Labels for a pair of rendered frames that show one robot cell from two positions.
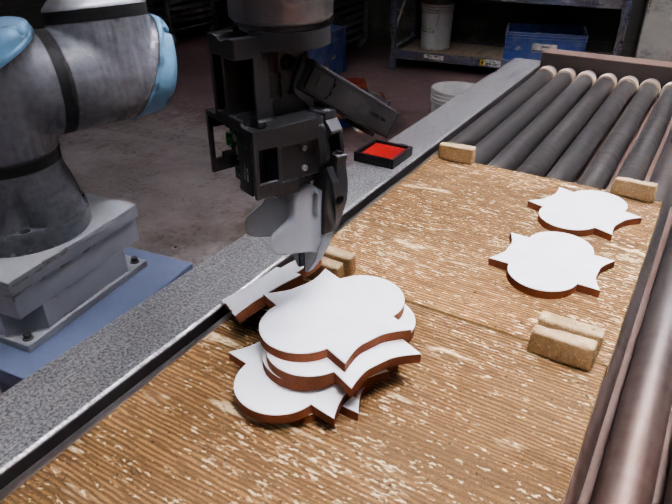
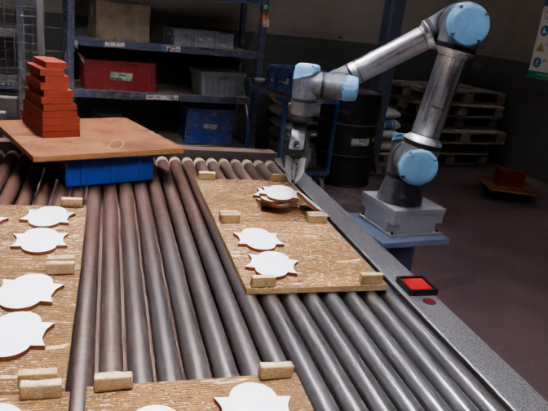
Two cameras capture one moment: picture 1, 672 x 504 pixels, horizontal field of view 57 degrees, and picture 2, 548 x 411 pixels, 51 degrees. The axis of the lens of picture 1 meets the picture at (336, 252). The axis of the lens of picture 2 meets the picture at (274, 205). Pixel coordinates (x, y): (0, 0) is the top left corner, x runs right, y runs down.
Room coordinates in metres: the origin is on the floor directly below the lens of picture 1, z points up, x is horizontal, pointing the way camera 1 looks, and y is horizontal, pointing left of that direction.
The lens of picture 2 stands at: (1.57, -1.30, 1.53)
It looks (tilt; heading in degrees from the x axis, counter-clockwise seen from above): 19 degrees down; 131
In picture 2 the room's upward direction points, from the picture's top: 7 degrees clockwise
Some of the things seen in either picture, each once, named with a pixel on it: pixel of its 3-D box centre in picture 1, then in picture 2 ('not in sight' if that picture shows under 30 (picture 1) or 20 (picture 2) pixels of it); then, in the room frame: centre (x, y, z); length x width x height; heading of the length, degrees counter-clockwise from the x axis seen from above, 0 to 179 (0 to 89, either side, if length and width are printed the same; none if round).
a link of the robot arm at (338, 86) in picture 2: not in sight; (338, 86); (0.53, 0.12, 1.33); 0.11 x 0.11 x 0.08; 40
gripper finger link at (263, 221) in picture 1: (275, 220); (300, 168); (0.48, 0.05, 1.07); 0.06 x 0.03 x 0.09; 128
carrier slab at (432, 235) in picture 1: (496, 234); (293, 253); (0.70, -0.21, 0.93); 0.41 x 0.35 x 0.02; 149
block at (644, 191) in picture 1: (633, 188); (263, 280); (0.80, -0.43, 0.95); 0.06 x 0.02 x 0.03; 59
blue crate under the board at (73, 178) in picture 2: not in sight; (95, 157); (-0.17, -0.28, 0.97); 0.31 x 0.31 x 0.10; 80
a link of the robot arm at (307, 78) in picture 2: not in sight; (307, 82); (0.47, 0.04, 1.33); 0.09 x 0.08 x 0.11; 40
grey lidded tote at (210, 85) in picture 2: not in sight; (217, 81); (-2.85, 2.64, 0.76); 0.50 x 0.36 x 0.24; 72
